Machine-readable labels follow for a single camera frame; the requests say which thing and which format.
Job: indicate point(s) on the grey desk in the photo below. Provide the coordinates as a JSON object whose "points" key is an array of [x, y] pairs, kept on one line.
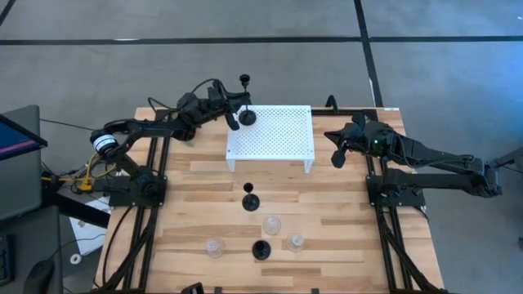
{"points": [[37, 237]]}

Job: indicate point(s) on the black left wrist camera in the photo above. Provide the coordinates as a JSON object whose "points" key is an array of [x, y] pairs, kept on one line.
{"points": [[215, 97]]}

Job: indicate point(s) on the black computer mouse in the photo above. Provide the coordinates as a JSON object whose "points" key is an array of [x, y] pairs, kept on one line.
{"points": [[38, 277]]}

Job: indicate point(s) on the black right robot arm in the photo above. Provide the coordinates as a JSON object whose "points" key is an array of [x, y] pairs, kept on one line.
{"points": [[441, 155]]}

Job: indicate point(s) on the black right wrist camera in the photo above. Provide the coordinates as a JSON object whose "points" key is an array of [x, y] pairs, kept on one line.
{"points": [[376, 143]]}

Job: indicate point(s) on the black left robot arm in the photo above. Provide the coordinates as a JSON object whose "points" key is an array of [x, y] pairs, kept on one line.
{"points": [[135, 127]]}

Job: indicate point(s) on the small black box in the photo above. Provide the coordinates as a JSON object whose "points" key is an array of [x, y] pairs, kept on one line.
{"points": [[192, 288]]}

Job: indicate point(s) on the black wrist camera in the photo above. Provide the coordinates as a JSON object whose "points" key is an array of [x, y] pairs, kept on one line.
{"points": [[376, 143], [215, 97]]}

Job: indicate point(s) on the white tape roll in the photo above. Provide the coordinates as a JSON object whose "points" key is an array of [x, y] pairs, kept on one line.
{"points": [[72, 258]]}

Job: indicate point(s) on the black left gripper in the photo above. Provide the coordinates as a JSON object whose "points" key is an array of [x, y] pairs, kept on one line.
{"points": [[232, 121]]}

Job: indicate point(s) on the black keyboard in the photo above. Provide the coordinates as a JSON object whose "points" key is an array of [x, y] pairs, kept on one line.
{"points": [[5, 261]]}

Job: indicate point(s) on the short black candlestick holder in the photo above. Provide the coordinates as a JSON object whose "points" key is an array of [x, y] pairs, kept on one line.
{"points": [[261, 250]]}

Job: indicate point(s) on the white paper sheet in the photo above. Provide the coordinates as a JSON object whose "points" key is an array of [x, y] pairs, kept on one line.
{"points": [[88, 237]]}

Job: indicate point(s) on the tall black candlestick holder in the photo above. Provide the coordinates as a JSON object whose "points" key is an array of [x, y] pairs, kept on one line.
{"points": [[247, 117]]}

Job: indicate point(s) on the medium black candlestick holder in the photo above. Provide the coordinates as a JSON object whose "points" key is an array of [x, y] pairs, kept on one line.
{"points": [[250, 203]]}

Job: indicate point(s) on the ribbed clear glass candle holder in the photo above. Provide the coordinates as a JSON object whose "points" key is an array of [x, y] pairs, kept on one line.
{"points": [[271, 225], [215, 247], [295, 242]]}

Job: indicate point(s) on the computer monitor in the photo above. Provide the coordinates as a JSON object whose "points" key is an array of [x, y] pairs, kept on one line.
{"points": [[16, 139]]}

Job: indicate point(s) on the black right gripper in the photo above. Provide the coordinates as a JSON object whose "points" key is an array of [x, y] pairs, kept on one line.
{"points": [[339, 157]]}

